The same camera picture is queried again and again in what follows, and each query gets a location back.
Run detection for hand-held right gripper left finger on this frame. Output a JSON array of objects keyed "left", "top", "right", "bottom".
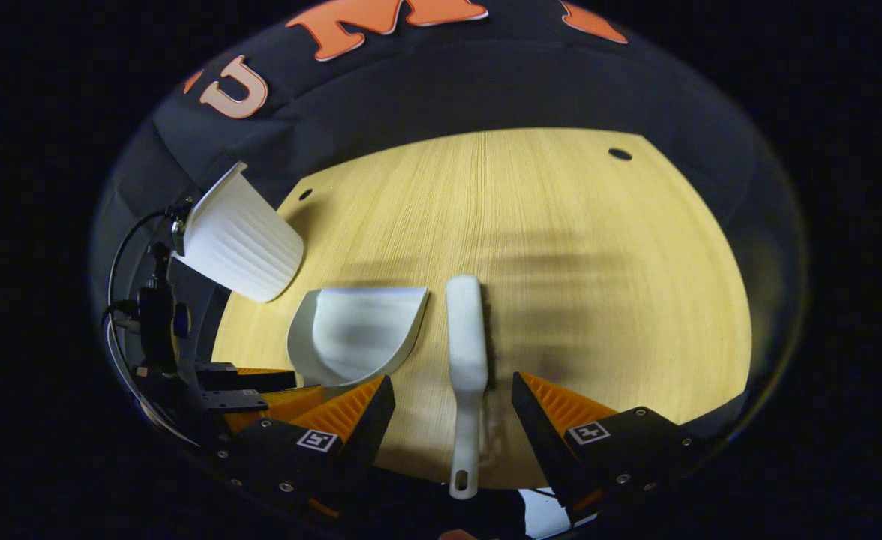
[{"left": 208, "top": 375, "right": 397, "bottom": 520}]

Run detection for white dustpan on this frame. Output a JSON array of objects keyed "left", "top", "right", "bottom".
[{"left": 287, "top": 286, "right": 430, "bottom": 388}]

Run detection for small white broom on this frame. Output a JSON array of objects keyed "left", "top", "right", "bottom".
[{"left": 445, "top": 274, "right": 488, "bottom": 500}]

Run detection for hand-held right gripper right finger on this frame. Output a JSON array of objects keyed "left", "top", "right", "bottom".
[{"left": 511, "top": 371, "right": 712, "bottom": 520}]

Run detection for black cable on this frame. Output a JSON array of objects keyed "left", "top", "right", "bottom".
[{"left": 105, "top": 208, "right": 187, "bottom": 443}]

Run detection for white ribbed garbage bin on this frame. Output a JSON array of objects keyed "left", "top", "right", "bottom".
[{"left": 173, "top": 161, "right": 305, "bottom": 303}]

